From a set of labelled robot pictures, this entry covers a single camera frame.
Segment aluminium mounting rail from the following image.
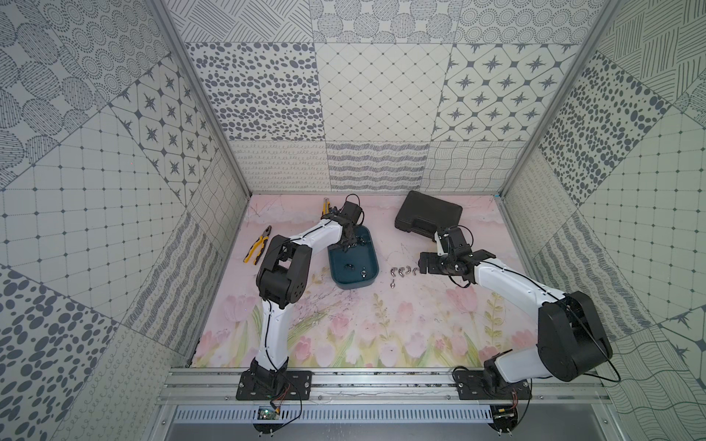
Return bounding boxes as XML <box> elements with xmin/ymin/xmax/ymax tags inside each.
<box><xmin>156</xmin><ymin>369</ymin><xmax>610</xmax><ymax>405</ymax></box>

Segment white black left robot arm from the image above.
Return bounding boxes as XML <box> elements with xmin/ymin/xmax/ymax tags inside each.
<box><xmin>249</xmin><ymin>198</ymin><xmax>364</xmax><ymax>382</ymax></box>

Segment teal plastic storage box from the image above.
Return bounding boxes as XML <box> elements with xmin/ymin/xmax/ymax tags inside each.
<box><xmin>327</xmin><ymin>225</ymin><xmax>380</xmax><ymax>290</ymax></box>

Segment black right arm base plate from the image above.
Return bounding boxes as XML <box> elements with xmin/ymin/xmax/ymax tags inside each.
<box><xmin>452</xmin><ymin>367</ymin><xmax>532</xmax><ymax>401</ymax></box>

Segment yellow black pliers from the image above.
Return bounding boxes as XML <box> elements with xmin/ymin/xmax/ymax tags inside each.
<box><xmin>243</xmin><ymin>225</ymin><xmax>272</xmax><ymax>265</ymax></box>

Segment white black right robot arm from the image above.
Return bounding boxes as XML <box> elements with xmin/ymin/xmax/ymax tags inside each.
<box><xmin>418</xmin><ymin>226</ymin><xmax>614</xmax><ymax>389</ymax></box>

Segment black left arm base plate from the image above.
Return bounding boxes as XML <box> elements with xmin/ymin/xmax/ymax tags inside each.
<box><xmin>235</xmin><ymin>360</ymin><xmax>314</xmax><ymax>402</ymax></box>

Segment black plastic tool case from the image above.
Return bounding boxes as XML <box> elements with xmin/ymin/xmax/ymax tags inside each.
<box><xmin>395</xmin><ymin>190</ymin><xmax>463</xmax><ymax>239</ymax></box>

